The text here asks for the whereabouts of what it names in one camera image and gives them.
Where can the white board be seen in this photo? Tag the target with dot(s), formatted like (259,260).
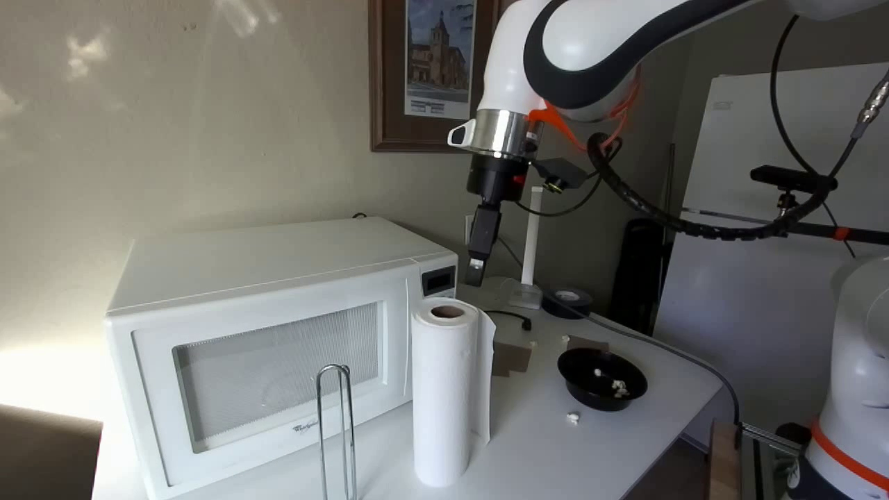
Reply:
(741,307)

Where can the white popcorn piece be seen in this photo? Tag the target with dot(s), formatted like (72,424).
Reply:
(598,374)
(574,417)
(617,387)
(561,340)

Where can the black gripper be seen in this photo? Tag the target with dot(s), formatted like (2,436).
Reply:
(499,181)

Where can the white post stand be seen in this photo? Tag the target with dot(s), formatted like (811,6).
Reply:
(531,253)

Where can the black speaker box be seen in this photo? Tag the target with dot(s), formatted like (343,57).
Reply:
(641,279)

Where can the black bar camera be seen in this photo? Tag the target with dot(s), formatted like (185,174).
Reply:
(793,178)

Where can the small black wrist box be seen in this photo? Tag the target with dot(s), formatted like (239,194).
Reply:
(560,174)

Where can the grey metal object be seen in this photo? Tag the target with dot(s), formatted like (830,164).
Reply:
(768,468)

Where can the black camera boom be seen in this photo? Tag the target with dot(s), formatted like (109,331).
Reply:
(866,235)

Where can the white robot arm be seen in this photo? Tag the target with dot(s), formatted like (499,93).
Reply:
(517,57)

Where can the black bowl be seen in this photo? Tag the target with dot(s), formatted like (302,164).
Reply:
(593,394)

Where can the dark grey tape roll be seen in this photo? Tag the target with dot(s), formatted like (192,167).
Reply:
(550,307)

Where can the white paper towel roll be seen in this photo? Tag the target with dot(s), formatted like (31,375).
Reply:
(446,399)

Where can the brown framed picture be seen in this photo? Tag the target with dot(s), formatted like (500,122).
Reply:
(425,64)

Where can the white microwave oven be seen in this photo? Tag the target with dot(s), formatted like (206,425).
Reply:
(259,268)

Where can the brown cardboard piece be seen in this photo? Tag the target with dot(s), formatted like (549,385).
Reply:
(514,357)

